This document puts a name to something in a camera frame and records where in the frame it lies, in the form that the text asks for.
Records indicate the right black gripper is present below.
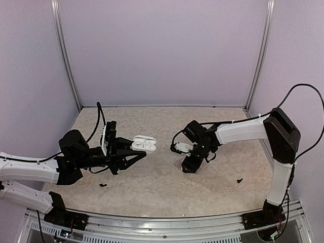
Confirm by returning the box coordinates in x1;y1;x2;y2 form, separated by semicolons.
181;143;212;173

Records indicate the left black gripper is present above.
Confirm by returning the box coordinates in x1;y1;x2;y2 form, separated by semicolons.
75;137;146;175

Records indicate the white earbud charging case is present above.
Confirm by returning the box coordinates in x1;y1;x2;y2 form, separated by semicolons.
132;135;157;154

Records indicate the white earbud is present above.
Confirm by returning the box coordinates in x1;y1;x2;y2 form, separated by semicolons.
145;139;155;144

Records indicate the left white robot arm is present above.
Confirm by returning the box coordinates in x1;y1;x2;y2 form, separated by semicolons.
1;130;149;225

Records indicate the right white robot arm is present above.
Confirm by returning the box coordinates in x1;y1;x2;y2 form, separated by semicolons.
181;108;301;225

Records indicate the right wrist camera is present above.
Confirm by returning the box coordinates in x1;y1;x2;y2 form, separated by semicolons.
170;142;193;154

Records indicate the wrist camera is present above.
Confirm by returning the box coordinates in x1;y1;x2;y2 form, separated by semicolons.
101;120;117;156
170;142;193;154

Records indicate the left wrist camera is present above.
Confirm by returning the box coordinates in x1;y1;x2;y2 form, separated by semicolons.
101;120;117;156

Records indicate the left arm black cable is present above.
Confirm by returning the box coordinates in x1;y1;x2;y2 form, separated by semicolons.
37;101;106;163

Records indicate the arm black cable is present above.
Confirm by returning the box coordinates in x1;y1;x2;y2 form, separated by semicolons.
37;101;106;163
171;83;324;163

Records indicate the front aluminium rail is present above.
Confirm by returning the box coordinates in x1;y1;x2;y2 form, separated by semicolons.
24;201;308;243

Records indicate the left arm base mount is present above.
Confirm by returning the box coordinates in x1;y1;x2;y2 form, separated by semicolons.
44;211;89;231

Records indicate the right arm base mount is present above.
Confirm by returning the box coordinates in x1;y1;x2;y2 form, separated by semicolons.
242;210;286;230

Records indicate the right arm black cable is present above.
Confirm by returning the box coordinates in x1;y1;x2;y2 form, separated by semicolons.
171;83;324;163

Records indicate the left aluminium frame post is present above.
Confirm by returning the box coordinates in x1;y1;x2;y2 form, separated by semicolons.
50;0;83;112

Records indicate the aluminium frame post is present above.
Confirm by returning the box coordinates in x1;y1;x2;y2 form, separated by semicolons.
244;0;275;113
50;0;83;112

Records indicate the right aluminium frame post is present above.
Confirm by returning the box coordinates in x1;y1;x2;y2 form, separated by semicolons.
244;0;275;113

